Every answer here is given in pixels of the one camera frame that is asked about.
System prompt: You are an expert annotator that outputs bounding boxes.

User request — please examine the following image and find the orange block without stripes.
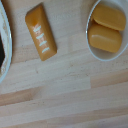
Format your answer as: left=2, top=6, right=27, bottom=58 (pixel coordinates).
left=87, top=22, right=124, bottom=54

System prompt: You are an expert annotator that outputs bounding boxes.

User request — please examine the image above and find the small white bowl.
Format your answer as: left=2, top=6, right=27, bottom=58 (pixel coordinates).
left=85, top=0, right=128, bottom=62

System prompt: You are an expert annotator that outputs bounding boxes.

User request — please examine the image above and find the yellow food in bowl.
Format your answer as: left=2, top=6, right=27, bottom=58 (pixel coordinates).
left=91, top=2, right=127, bottom=32

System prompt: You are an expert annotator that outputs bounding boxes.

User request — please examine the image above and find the white patterned plate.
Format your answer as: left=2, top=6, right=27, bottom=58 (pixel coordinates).
left=0, top=0, right=14, bottom=84

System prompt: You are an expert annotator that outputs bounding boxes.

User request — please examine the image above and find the orange block with white stripes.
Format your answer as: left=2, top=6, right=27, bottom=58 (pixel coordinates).
left=24, top=2, right=58, bottom=62

